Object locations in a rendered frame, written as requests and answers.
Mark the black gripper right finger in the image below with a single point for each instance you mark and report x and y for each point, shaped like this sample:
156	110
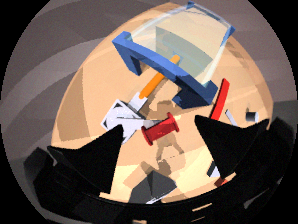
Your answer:
227	143

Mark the grey cylinder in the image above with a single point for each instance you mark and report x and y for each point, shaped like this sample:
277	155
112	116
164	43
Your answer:
251	116

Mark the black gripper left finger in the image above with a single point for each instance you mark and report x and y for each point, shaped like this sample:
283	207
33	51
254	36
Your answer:
95	161

